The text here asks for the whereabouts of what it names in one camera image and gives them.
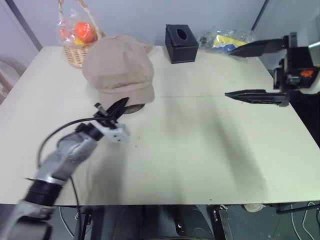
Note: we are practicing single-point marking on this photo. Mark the yellow and blue packet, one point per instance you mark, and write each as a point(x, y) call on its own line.
point(226, 43)

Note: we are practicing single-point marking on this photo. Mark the clear crumpled plastic bag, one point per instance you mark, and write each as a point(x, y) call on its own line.
point(207, 40)

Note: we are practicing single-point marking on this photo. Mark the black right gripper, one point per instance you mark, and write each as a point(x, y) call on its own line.
point(295, 67)

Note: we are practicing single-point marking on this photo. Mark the beige fabric cap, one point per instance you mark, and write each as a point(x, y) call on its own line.
point(117, 65)

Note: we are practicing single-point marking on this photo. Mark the black table frame leg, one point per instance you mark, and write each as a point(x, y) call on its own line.
point(221, 221)
point(85, 221)

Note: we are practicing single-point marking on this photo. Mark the black tissue box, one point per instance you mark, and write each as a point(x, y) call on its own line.
point(181, 48)

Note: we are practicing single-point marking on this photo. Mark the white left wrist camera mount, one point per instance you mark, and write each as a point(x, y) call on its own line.
point(117, 133)

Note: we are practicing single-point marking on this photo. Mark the clear plastic fruit bag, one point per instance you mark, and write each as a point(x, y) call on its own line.
point(67, 27)

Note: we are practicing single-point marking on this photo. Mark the white shoe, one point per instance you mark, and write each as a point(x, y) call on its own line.
point(255, 207)

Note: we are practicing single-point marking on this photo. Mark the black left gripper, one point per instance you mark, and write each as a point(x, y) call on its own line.
point(106, 117)

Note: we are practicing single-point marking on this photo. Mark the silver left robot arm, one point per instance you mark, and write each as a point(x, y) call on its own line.
point(65, 155)

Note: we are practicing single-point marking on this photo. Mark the wooden hat stand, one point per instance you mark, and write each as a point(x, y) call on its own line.
point(133, 109)

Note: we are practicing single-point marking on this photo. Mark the yellow fruit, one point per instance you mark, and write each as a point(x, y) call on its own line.
point(79, 42)

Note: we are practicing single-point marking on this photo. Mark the orange fruit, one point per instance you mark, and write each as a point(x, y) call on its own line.
point(84, 32)

